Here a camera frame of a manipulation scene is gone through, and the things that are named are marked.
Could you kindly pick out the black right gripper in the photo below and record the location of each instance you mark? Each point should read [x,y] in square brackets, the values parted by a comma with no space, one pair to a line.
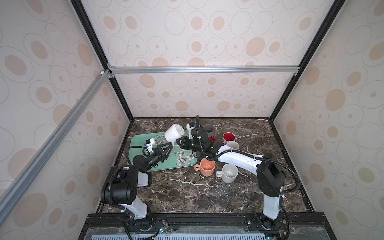
[182,144]

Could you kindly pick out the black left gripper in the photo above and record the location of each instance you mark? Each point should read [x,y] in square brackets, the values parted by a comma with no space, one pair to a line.
[159,156]

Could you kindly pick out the large grey mug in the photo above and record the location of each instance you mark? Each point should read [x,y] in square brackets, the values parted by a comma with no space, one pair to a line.
[209,129]

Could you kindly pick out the white ribbed mug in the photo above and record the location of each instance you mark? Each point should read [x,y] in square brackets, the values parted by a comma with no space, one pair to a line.
[173,133]

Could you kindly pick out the cream and peach mug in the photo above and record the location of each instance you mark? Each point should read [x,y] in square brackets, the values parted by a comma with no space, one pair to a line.
[206,167]

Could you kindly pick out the pink mug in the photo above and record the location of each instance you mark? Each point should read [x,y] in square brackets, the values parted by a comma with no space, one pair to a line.
[233,145]

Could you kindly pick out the cream speckled mug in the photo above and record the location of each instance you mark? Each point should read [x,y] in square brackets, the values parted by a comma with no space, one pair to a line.
[228,174]

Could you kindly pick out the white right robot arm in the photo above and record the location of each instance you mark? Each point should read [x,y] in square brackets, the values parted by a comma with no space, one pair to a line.
[274,179]

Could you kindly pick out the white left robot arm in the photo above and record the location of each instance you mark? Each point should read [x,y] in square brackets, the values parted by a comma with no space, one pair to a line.
[122,183]

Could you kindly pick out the green floral tray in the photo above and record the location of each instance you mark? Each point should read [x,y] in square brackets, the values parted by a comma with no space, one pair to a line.
[179,158]

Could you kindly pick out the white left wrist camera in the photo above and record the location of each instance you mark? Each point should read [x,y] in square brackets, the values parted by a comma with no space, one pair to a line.
[150,145]

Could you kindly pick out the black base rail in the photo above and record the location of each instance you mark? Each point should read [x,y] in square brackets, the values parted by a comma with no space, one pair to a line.
[206,226]

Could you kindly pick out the aluminium back rail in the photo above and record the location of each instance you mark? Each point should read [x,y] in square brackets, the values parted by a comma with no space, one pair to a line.
[205,69]

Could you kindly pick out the aluminium rail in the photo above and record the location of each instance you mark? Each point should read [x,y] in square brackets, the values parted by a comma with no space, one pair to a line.
[205,69]
[33,168]

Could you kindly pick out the aluminium left rail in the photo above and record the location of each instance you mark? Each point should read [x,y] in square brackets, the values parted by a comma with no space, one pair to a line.
[33,168]

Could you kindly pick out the black corner frame post left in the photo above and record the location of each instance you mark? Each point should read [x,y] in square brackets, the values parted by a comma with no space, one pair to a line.
[94,40]

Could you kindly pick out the black corner frame post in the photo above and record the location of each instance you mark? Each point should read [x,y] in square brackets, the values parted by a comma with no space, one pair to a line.
[313,47]
[94,40]

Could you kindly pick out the black corner frame post right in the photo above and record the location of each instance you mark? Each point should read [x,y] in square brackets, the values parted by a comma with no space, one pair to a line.
[313,47]

